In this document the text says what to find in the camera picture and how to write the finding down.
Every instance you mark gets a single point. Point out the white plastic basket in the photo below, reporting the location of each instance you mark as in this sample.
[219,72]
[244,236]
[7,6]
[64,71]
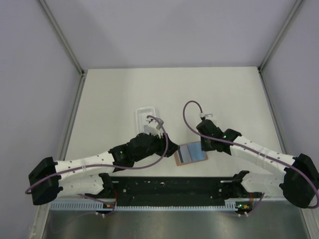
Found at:
[141,117]

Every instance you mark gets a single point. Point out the grey slotted cable duct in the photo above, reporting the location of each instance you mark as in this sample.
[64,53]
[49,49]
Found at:
[89,205]

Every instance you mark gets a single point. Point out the right aluminium frame post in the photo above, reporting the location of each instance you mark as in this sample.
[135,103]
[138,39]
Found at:
[293,13]

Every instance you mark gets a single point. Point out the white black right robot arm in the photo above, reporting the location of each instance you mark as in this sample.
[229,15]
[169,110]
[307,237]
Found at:
[294,177]

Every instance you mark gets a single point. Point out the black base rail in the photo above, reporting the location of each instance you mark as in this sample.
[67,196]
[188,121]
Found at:
[176,191]

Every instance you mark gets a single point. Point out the tan leather card holder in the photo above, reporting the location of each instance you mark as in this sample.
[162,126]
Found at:
[190,153]

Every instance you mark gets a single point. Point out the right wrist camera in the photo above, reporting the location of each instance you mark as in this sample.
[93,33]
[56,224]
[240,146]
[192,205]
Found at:
[211,117]

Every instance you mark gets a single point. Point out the aluminium frame post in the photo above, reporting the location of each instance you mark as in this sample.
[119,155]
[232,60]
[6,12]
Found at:
[293,13]
[60,36]

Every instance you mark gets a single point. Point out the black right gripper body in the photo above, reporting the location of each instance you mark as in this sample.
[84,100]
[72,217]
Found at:
[206,144]

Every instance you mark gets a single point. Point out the left aluminium frame post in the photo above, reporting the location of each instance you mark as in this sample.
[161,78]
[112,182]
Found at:
[60,36]

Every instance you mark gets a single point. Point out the silver card with black stripe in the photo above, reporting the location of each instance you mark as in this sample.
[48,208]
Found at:
[184,155]

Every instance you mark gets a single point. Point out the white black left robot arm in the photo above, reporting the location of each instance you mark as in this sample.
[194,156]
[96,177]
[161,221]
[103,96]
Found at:
[51,179]

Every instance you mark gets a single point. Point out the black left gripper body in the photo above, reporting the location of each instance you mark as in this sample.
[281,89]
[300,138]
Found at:
[159,148]

